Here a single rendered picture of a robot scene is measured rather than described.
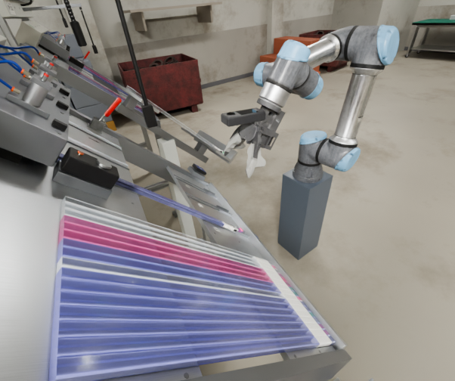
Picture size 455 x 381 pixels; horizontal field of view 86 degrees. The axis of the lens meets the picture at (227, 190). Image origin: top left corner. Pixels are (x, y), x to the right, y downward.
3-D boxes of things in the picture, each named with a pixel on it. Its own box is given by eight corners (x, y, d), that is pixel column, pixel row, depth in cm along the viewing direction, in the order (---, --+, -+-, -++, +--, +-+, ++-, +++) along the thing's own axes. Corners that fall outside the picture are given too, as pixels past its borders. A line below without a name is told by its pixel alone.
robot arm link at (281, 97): (277, 85, 61) (258, 78, 67) (267, 103, 62) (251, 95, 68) (295, 96, 65) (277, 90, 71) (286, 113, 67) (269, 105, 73)
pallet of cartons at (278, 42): (281, 70, 551) (283, 35, 511) (322, 77, 477) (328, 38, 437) (255, 77, 519) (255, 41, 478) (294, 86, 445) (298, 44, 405)
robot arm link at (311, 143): (307, 150, 128) (310, 125, 120) (330, 158, 119) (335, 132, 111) (292, 158, 122) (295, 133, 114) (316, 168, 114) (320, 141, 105)
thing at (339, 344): (202, 197, 98) (212, 183, 97) (323, 368, 50) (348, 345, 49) (199, 196, 97) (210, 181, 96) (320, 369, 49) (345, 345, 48)
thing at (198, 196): (203, 190, 97) (208, 184, 96) (329, 360, 49) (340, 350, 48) (163, 171, 84) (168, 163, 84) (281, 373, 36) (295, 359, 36)
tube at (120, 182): (237, 231, 73) (240, 228, 73) (240, 234, 72) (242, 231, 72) (42, 152, 40) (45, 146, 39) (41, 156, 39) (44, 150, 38)
